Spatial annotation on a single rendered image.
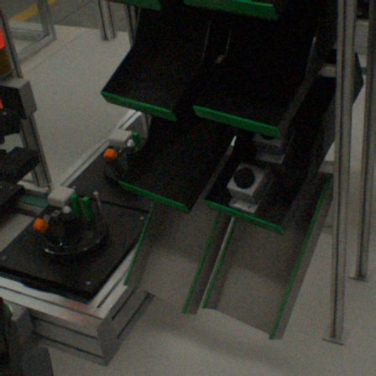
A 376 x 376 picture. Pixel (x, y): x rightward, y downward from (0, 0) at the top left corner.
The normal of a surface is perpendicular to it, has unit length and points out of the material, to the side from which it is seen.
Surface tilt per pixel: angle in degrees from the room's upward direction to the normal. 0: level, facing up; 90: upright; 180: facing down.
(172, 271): 45
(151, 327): 0
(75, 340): 90
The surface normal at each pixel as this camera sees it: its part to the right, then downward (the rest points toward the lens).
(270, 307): -0.50, -0.20
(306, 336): -0.11, -0.80
